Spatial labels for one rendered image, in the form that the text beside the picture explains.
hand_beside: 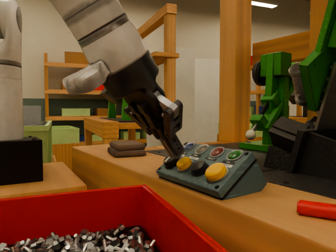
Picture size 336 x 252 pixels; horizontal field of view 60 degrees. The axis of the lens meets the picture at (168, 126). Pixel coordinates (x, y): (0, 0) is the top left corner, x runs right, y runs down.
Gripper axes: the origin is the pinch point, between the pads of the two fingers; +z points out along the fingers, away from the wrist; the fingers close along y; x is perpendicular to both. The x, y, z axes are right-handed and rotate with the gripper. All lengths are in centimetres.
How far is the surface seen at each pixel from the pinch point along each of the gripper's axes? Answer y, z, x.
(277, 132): -2.4, 12.0, -19.0
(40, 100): 692, 58, -101
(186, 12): 616, 68, -545
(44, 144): 65, 3, 8
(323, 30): -10.1, -1.9, -28.9
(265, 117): 14.3, 21.2, -35.0
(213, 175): -8.4, 2.6, 1.3
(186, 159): -1.2, 2.6, -0.2
